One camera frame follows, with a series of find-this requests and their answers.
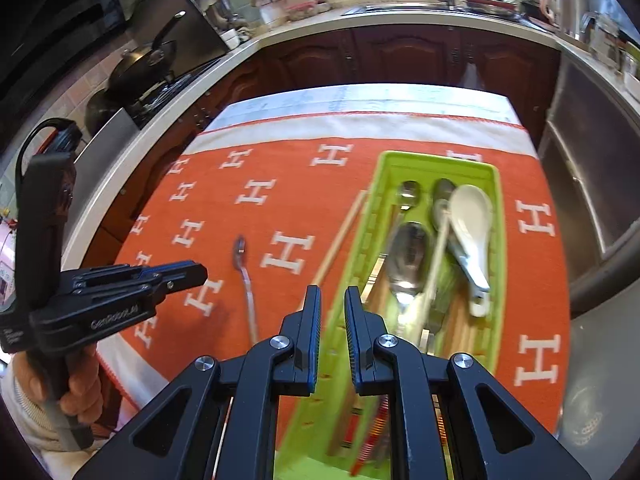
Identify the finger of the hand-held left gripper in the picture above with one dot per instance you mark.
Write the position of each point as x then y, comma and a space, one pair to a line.
165, 285
125, 272

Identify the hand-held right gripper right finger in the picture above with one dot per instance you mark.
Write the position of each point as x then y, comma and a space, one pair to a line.
352, 350

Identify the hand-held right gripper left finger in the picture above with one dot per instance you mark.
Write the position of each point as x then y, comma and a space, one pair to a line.
314, 355

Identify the small metal spoon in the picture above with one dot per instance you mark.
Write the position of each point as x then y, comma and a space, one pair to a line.
247, 290

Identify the green plastic tray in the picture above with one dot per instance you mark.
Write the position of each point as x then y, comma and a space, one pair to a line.
357, 255

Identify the large metal spoon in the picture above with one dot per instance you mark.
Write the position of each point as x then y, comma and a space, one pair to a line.
410, 255

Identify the white ceramic spoon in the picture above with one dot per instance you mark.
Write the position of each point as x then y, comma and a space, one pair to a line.
470, 210

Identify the person's left hand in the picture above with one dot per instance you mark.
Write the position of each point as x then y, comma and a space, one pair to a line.
87, 385

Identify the black pot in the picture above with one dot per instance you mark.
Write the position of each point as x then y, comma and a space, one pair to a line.
100, 110

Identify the orange printed tablecloth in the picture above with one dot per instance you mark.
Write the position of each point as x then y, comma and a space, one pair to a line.
300, 185

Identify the stainless gas stove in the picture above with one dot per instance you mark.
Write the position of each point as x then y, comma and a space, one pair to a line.
165, 90

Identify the black frying pan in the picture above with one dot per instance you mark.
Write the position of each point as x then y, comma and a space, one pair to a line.
142, 62

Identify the stainless steel splash panel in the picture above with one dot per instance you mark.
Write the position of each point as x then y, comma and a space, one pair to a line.
200, 35

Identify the dark wooden kitchen cabinets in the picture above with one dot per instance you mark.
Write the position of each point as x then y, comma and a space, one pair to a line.
400, 55

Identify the white kitchen countertop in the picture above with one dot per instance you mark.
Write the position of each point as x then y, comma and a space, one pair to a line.
350, 20

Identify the kitchen sink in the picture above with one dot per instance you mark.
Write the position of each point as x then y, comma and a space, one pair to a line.
400, 9

